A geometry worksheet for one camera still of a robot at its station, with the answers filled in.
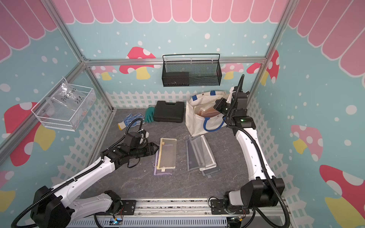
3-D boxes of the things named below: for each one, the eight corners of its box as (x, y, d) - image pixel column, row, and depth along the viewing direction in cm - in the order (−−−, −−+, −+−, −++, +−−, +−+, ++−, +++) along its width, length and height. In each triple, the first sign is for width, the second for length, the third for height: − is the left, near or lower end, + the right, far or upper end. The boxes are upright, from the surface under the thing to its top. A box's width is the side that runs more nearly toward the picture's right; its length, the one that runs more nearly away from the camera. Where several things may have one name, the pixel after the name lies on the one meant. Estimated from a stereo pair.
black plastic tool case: (153, 124, 112) (152, 119, 108) (157, 105, 126) (156, 100, 121) (184, 124, 112) (184, 119, 108) (184, 105, 126) (184, 100, 121)
